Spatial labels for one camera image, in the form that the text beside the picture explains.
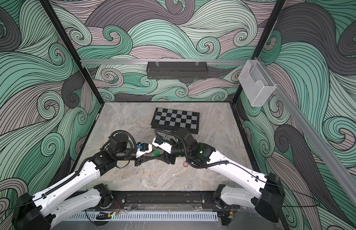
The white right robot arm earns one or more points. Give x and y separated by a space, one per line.
264 193

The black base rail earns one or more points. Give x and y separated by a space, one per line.
195 199

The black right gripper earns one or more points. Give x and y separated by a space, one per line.
170 154

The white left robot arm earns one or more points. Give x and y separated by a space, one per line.
45 209

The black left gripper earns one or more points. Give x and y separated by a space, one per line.
138 158

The clear plastic wall bin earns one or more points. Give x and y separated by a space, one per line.
255 79

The white ventilated front strip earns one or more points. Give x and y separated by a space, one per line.
203 216

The black white chessboard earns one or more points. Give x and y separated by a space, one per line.
172 119

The green paint jar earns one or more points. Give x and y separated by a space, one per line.
156 154

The black wall shelf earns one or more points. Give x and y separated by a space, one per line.
180 70

